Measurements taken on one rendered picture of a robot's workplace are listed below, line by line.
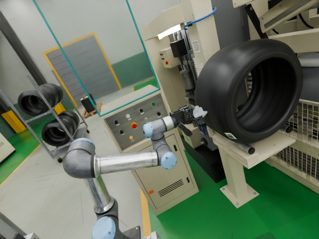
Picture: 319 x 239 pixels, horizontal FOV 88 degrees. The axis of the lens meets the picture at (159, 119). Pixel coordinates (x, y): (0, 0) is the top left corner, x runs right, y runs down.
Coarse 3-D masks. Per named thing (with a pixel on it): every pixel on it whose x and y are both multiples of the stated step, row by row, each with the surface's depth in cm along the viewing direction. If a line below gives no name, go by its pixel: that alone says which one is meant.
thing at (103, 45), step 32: (32, 0) 99; (64, 0) 104; (96, 0) 109; (64, 32) 109; (96, 32) 114; (128, 32) 120; (96, 64) 121; (128, 64) 127; (96, 96) 127; (128, 96) 135
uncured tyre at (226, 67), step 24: (240, 48) 80; (264, 48) 77; (288, 48) 82; (216, 72) 84; (240, 72) 77; (264, 72) 112; (288, 72) 99; (216, 96) 82; (264, 96) 117; (288, 96) 103; (216, 120) 88; (240, 120) 121; (264, 120) 111
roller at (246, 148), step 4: (216, 132) 123; (228, 140) 112; (236, 144) 104; (240, 144) 102; (244, 144) 100; (244, 148) 98; (248, 148) 96; (252, 148) 95; (248, 152) 96; (252, 152) 96
